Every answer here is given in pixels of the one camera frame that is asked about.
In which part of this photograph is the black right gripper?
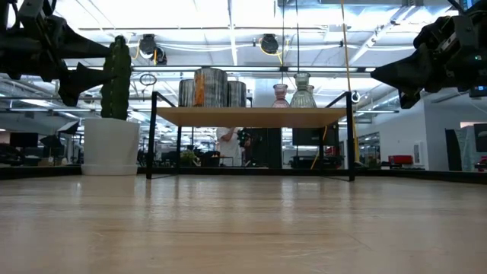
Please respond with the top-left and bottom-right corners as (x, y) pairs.
(371, 14), (463, 110)

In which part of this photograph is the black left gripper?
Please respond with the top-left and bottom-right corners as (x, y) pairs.
(0, 0), (117, 107)

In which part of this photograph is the green glass candlestick holder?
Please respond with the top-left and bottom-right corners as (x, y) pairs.
(289, 72), (317, 109)

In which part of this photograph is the silver candle tin brown label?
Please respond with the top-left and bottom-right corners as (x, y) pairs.
(177, 78), (196, 108)

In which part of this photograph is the silver candle tin orange label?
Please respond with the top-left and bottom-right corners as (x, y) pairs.
(193, 67), (228, 108)

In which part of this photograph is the ribbed silver candle tin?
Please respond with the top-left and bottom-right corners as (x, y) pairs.
(227, 79), (247, 108)

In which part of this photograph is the green cactus plant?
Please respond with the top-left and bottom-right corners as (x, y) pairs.
(99, 34), (133, 121)

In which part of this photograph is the red box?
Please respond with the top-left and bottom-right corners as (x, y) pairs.
(387, 154), (414, 165)

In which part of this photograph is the white hexagonal plant pot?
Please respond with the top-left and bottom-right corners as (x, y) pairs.
(80, 116), (141, 176)

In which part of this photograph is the black background monitor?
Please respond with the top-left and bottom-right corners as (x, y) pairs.
(9, 132), (39, 148)

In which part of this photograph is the black background screen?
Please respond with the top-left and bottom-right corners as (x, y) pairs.
(291, 127), (339, 147)

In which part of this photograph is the small green background plant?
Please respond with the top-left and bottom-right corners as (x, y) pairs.
(179, 150), (197, 167)

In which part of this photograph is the black equipment rack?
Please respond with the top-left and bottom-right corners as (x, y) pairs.
(243, 127), (283, 170)

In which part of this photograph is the person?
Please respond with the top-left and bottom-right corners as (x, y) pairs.
(215, 127), (244, 167)

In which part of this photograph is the black hanging cable ring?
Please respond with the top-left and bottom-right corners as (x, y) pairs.
(138, 72), (158, 87)

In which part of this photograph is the black aluminium table frame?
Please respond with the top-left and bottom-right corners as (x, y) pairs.
(0, 164), (487, 186)

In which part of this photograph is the black hanging cable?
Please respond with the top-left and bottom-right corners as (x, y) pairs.
(295, 0), (301, 74)
(282, 0), (286, 85)

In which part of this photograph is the wooden shelf black metal frame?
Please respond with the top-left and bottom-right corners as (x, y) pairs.
(145, 90), (356, 182)

